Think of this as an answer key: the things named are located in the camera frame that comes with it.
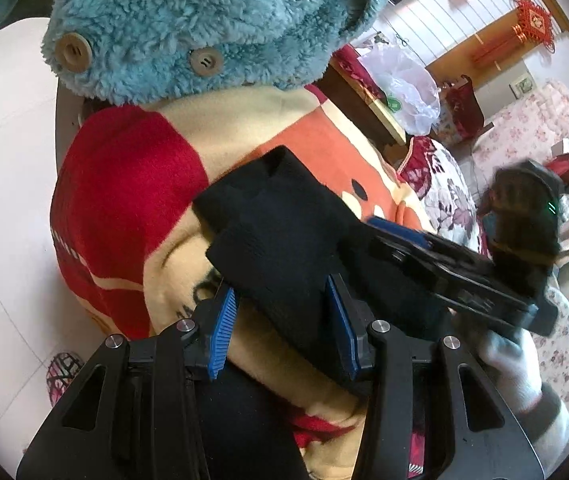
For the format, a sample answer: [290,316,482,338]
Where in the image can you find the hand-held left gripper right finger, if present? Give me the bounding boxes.
[325,274,545,480]

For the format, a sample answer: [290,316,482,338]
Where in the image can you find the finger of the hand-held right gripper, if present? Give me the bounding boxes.
[365,235,535,322]
[367,216,495,273]

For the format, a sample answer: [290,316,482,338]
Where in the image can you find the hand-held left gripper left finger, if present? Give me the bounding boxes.
[17,287,240,480]

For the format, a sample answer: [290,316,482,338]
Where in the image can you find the black pants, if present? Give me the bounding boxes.
[192,145,465,480]

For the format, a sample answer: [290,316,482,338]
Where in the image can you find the person's right forearm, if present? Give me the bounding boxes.
[515,384,569,471]

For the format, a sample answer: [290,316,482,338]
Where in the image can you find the person's right hand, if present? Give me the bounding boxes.
[479,331,545,413]

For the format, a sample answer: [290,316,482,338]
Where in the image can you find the red white floral blanket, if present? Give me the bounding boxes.
[397,135,490,261]

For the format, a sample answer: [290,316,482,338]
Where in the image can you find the floral covered sofa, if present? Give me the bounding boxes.
[472,80,569,196]

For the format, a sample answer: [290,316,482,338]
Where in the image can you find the wooden table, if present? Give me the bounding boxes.
[315,55,408,146]

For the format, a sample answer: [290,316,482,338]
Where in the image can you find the red bag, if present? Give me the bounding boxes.
[442,75,485,141]

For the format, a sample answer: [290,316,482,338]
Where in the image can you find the small framed picture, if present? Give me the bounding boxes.
[509,72,535,98]

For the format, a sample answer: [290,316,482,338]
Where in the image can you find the white plastic bag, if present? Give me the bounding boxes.
[357,40,440,136]

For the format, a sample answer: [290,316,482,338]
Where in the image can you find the printed red cream blanket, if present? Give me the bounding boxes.
[49,82,435,480]

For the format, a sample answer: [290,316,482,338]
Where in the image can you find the pink black slipper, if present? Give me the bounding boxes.
[44,352,85,406]

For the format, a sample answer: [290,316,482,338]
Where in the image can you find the red cloth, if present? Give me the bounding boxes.
[335,45,380,92]

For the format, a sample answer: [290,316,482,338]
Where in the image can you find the red hanging scroll decoration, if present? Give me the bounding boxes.
[472,30,520,66]

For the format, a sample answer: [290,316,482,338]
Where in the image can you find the teal fleece jacket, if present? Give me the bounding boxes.
[39,0,408,107]

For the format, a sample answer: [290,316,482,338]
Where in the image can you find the red knot wall decoration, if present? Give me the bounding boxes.
[509,0,558,56]

